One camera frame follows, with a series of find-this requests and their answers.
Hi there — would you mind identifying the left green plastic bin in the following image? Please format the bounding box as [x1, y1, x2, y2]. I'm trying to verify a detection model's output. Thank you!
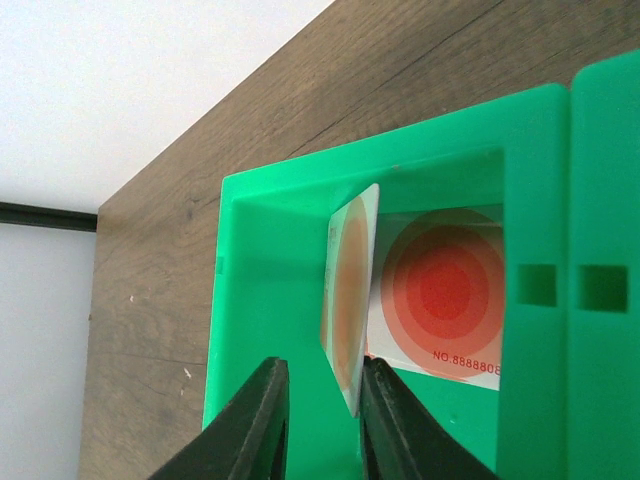
[203, 85, 570, 479]

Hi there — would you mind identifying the red circles credit card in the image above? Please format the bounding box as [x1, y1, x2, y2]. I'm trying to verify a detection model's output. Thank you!
[320, 183, 380, 417]

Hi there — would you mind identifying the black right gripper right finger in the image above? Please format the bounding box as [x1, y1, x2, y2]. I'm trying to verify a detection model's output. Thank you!
[359, 357, 497, 479]

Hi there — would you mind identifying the right green plastic bin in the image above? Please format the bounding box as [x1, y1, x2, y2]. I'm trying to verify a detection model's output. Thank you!
[567, 51, 639, 479]

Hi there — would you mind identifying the green plastic bin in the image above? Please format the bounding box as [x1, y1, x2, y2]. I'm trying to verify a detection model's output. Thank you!
[203, 85, 570, 479]
[567, 51, 639, 479]

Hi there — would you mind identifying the red circles card stack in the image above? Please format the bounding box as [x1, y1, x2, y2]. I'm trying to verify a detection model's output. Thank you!
[366, 205, 506, 390]

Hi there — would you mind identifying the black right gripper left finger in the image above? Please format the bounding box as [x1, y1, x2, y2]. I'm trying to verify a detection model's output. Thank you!
[151, 357, 290, 479]

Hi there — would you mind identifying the black frame post left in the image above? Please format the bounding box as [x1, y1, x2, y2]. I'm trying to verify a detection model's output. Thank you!
[0, 202, 98, 232]

